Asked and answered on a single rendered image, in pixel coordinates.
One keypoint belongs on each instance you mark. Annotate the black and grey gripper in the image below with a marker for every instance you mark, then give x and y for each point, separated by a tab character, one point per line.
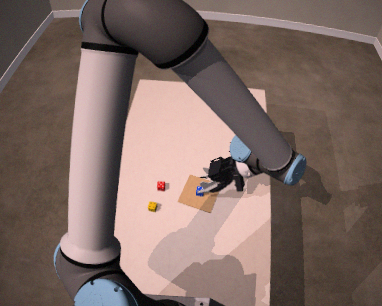
214	171

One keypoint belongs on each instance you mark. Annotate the brown square mat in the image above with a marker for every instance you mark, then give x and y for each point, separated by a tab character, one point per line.
189	198

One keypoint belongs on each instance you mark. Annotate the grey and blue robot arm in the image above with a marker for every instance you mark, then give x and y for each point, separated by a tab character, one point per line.
166	32

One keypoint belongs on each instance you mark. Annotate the yellow die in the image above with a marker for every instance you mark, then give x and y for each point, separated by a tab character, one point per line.
152	206

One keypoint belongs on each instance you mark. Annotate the red die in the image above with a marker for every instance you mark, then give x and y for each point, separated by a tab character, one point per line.
161	186

